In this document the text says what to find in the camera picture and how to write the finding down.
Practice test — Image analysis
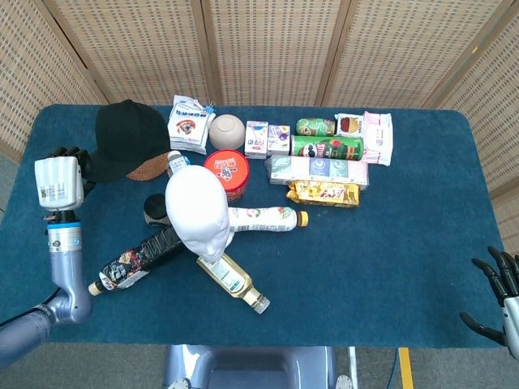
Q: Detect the white box with apple print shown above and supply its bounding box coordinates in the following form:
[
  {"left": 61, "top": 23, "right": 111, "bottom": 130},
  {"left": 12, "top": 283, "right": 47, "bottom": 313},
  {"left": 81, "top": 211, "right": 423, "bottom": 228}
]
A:
[{"left": 334, "top": 113, "right": 366, "bottom": 138}]

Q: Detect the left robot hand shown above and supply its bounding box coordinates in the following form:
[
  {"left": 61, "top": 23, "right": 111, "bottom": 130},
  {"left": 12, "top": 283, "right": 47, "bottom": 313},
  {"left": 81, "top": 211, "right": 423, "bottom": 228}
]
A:
[{"left": 33, "top": 146, "right": 98, "bottom": 212}]

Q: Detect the beige bowl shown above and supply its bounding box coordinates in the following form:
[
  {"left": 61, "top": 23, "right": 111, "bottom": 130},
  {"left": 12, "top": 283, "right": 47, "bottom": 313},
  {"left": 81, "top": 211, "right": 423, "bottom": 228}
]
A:
[{"left": 208, "top": 114, "right": 247, "bottom": 151}]

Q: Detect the white pink wipes package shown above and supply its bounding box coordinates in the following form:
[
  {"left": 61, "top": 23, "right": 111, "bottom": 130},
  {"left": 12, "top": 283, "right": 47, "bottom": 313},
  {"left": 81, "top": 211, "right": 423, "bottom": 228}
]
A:
[{"left": 361, "top": 111, "right": 395, "bottom": 168}]

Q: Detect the large green Pringles can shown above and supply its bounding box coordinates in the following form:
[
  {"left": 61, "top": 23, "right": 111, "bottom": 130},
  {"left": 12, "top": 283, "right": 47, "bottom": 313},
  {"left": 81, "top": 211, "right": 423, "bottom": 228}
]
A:
[{"left": 290, "top": 135, "right": 365, "bottom": 162}]

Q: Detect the small bottle with blue label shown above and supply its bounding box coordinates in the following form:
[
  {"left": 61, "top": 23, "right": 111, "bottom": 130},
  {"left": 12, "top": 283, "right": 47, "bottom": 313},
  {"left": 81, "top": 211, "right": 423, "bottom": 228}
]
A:
[{"left": 166, "top": 150, "right": 192, "bottom": 178}]

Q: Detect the white bottle with yellow cap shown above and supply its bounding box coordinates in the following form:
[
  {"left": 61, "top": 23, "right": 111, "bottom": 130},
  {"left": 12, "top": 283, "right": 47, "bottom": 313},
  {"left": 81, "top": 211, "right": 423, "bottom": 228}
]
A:
[{"left": 226, "top": 205, "right": 310, "bottom": 234}]

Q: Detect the small white purple carton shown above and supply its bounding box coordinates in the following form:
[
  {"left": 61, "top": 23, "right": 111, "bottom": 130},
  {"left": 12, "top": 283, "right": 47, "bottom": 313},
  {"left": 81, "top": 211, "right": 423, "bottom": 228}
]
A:
[{"left": 267, "top": 124, "right": 292, "bottom": 157}]

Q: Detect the gold biscuit package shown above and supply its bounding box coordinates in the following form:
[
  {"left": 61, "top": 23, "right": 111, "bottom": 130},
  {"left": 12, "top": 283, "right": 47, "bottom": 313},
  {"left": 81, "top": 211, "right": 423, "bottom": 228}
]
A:
[{"left": 285, "top": 180, "right": 362, "bottom": 209}]

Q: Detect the brown woven basket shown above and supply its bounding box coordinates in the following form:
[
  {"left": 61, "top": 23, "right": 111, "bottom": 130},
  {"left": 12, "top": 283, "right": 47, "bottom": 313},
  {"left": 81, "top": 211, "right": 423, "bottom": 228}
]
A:
[{"left": 126, "top": 152, "right": 170, "bottom": 182}]

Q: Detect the small white blue carton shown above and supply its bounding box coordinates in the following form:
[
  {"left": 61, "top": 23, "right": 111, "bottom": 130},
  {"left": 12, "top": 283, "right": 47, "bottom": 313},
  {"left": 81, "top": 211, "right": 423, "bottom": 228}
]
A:
[{"left": 244, "top": 120, "right": 269, "bottom": 160}]

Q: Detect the dark drink bottle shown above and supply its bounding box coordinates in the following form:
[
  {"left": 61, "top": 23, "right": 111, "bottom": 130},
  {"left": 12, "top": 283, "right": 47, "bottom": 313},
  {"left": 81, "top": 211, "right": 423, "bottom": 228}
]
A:
[{"left": 88, "top": 225, "right": 186, "bottom": 297}]

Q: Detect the white bag with eye print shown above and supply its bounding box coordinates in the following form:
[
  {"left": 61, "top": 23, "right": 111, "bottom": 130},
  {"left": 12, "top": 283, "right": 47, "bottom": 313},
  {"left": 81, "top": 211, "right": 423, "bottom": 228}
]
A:
[{"left": 168, "top": 95, "right": 217, "bottom": 156}]

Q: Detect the red round canister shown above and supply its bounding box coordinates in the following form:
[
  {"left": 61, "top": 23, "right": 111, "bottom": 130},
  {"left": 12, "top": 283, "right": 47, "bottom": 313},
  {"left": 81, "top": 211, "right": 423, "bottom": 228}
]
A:
[{"left": 203, "top": 148, "right": 251, "bottom": 203}]

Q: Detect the white foam mannequin head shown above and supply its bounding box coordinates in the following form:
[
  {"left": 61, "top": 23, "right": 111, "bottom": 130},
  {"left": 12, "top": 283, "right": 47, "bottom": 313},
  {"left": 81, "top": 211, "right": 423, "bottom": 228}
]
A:
[{"left": 165, "top": 165, "right": 235, "bottom": 263}]

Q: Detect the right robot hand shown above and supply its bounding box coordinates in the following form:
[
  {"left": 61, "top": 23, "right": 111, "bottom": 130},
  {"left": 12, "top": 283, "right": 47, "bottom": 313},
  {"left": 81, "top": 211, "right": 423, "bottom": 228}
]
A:
[{"left": 459, "top": 245, "right": 519, "bottom": 361}]

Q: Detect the small green Pringles can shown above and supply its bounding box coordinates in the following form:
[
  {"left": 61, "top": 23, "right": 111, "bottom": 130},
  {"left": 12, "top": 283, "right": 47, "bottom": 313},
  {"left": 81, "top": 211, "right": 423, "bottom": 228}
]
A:
[{"left": 294, "top": 117, "right": 337, "bottom": 137}]

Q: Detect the glass jar with black lid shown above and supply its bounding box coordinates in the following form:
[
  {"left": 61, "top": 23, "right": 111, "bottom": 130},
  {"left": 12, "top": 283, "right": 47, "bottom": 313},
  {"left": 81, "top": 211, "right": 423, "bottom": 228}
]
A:
[{"left": 143, "top": 193, "right": 172, "bottom": 229}]

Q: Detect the woven folding screen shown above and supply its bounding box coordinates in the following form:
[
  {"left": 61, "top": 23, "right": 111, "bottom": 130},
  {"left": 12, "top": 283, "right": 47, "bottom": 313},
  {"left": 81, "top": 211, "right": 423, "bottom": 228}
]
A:
[{"left": 0, "top": 0, "right": 519, "bottom": 216}]

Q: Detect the black cap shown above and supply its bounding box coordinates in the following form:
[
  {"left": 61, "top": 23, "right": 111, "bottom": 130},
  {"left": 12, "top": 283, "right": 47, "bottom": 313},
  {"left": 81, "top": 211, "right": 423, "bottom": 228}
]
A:
[{"left": 83, "top": 99, "right": 172, "bottom": 185}]

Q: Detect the long tissue multipack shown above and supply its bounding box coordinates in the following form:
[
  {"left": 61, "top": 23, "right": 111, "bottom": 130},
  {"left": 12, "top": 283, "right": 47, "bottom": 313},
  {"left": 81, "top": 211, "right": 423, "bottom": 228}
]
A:
[{"left": 264, "top": 154, "right": 371, "bottom": 191}]

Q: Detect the pale yellow liquid bottle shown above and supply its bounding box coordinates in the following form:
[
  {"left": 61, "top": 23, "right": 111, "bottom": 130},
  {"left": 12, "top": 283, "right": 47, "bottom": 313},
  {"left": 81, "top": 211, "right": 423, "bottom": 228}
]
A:
[{"left": 196, "top": 253, "right": 272, "bottom": 315}]

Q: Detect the blue tablecloth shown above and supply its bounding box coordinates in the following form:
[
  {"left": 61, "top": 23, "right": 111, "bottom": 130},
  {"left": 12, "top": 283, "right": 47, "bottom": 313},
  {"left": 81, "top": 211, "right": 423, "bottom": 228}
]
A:
[{"left": 0, "top": 104, "right": 517, "bottom": 350}]

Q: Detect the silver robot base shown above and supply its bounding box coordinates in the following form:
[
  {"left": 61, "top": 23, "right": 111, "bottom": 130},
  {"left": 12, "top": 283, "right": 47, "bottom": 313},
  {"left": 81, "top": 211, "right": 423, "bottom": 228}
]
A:
[{"left": 161, "top": 344, "right": 360, "bottom": 389}]

